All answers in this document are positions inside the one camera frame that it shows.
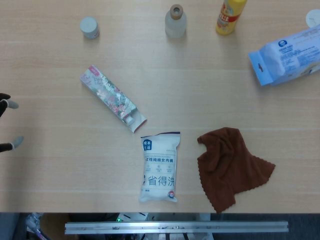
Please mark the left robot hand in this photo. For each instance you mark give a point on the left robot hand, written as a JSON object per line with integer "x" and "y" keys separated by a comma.
{"x": 4, "y": 105}

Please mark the floral toothpaste box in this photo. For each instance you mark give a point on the floral toothpaste box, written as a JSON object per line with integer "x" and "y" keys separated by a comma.
{"x": 110, "y": 97}

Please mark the small white jar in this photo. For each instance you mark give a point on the small white jar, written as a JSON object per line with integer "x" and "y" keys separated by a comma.
{"x": 89, "y": 27}

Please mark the white underwear pack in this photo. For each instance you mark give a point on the white underwear pack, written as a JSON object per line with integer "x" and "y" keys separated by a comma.
{"x": 158, "y": 170}

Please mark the frosted glass bottle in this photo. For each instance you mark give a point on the frosted glass bottle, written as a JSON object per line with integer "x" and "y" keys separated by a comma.
{"x": 175, "y": 22}

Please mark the brown cloth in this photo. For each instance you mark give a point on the brown cloth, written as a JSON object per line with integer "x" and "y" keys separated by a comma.
{"x": 230, "y": 167}

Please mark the yellow spray bottle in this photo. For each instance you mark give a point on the yellow spray bottle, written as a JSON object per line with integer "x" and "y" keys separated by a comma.
{"x": 228, "y": 17}

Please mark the blue white wipes pack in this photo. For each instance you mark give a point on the blue white wipes pack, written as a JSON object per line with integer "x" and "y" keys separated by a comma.
{"x": 287, "y": 57}

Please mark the aluminium rail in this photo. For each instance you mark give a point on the aluminium rail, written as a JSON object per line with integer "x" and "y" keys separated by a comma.
{"x": 175, "y": 227}

